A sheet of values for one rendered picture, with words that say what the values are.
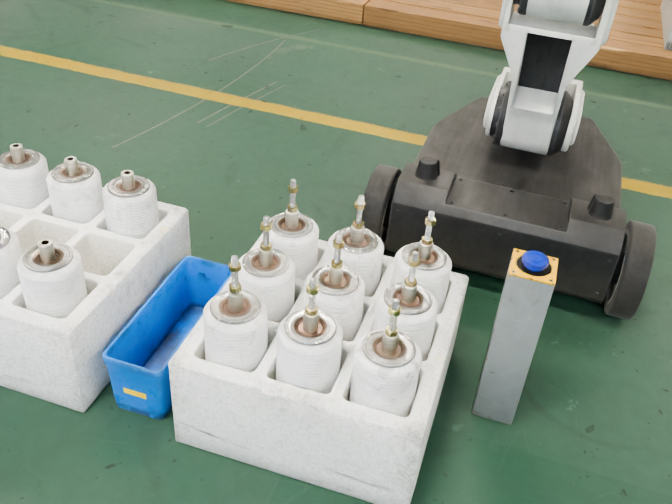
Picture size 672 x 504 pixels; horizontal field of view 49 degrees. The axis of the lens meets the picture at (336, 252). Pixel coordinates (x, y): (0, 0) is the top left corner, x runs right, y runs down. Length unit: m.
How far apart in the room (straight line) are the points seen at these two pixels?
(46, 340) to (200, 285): 0.35
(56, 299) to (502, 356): 0.72
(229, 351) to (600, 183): 0.98
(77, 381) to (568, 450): 0.82
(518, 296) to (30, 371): 0.80
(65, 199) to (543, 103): 0.96
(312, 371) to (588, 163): 0.98
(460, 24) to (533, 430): 1.89
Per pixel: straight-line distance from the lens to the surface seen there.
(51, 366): 1.28
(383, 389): 1.04
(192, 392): 1.14
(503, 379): 1.26
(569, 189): 1.68
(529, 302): 1.15
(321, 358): 1.05
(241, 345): 1.08
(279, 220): 1.28
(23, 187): 1.50
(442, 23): 2.92
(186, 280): 1.44
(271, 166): 1.95
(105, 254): 1.42
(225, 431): 1.18
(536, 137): 1.64
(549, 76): 1.58
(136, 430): 1.28
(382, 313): 1.12
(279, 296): 1.17
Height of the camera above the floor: 0.97
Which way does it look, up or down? 36 degrees down
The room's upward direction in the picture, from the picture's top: 5 degrees clockwise
